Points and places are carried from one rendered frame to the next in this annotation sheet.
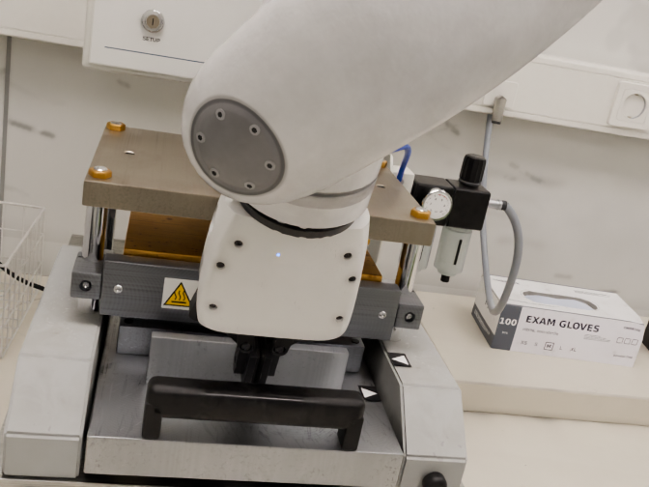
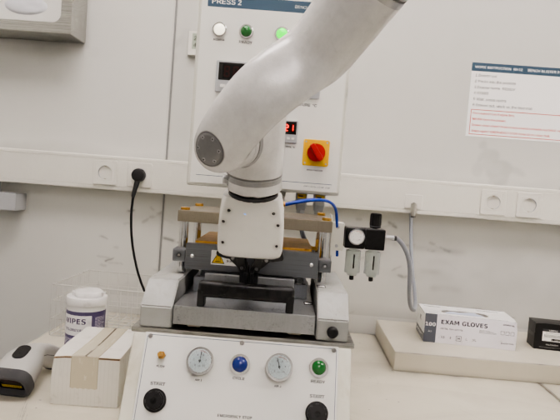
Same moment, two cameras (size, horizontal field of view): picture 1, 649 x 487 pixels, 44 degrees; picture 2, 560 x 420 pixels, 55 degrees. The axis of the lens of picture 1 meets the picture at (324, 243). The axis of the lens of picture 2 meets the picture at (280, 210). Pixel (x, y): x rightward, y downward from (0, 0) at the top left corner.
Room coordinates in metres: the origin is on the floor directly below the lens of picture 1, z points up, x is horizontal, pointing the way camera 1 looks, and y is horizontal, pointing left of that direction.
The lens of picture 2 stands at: (-0.31, -0.21, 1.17)
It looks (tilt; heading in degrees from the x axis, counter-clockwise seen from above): 3 degrees down; 14
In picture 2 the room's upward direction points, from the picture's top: 4 degrees clockwise
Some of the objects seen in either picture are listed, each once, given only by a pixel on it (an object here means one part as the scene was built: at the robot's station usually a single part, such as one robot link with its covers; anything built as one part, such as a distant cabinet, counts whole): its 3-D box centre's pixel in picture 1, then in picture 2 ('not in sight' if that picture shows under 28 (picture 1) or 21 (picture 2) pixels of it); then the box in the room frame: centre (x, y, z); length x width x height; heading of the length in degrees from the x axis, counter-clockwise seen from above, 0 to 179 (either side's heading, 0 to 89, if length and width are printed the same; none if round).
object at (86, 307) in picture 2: not in sight; (85, 322); (0.73, 0.47, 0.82); 0.09 x 0.09 x 0.15
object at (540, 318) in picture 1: (555, 319); (464, 325); (1.16, -0.38, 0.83); 0.23 x 0.12 x 0.07; 98
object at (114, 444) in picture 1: (239, 342); (251, 290); (0.61, 0.06, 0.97); 0.30 x 0.22 x 0.08; 13
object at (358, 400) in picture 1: (255, 413); (246, 296); (0.48, 0.02, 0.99); 0.15 x 0.02 x 0.04; 103
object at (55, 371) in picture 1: (67, 344); (172, 289); (0.56, 0.19, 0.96); 0.25 x 0.05 x 0.07; 13
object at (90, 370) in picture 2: not in sight; (101, 363); (0.59, 0.34, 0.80); 0.19 x 0.13 x 0.09; 12
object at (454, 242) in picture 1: (439, 218); (362, 246); (0.84, -0.12, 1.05); 0.15 x 0.05 x 0.15; 103
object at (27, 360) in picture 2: not in sight; (32, 360); (0.56, 0.47, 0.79); 0.20 x 0.08 x 0.08; 12
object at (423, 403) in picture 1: (398, 375); (327, 302); (0.62, -0.08, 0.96); 0.26 x 0.05 x 0.07; 13
